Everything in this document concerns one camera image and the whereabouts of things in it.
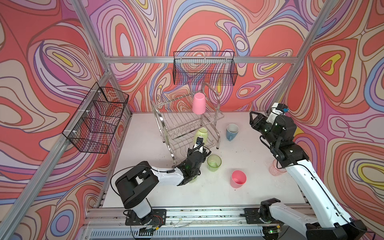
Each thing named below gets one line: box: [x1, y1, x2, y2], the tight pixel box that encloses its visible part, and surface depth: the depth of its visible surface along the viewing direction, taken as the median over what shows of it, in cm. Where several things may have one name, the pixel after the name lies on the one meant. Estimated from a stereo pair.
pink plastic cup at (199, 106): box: [192, 92, 206, 115], surface depth 78 cm
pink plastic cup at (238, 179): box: [230, 170, 247, 189], surface depth 80 cm
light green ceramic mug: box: [194, 127, 208, 146], surface depth 84 cm
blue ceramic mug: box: [226, 123, 240, 142], surface depth 98 cm
